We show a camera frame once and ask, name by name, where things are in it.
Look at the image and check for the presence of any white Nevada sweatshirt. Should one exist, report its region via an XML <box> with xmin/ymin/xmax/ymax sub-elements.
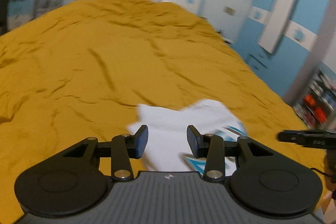
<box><xmin>127</xmin><ymin>99</ymin><xmax>248</xmax><ymax>174</ymax></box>

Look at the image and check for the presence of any shelf with colourful items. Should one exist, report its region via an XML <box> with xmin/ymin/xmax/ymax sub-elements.
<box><xmin>293</xmin><ymin>65</ymin><xmax>335</xmax><ymax>130</ymax></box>

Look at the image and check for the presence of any mustard yellow quilt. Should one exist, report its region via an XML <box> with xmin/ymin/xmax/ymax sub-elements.
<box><xmin>1</xmin><ymin>0</ymin><xmax>325</xmax><ymax>223</ymax></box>

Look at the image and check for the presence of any blue white wardrobe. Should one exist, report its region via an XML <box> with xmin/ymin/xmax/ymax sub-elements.
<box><xmin>233</xmin><ymin>0</ymin><xmax>331</xmax><ymax>103</ymax></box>

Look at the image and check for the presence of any desk with blue drawers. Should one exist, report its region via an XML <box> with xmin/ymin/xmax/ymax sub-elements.
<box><xmin>1</xmin><ymin>0</ymin><xmax>34</xmax><ymax>35</ymax></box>

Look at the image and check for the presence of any wall switch plate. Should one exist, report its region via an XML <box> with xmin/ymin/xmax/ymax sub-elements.
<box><xmin>223</xmin><ymin>6</ymin><xmax>236</xmax><ymax>16</ymax></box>

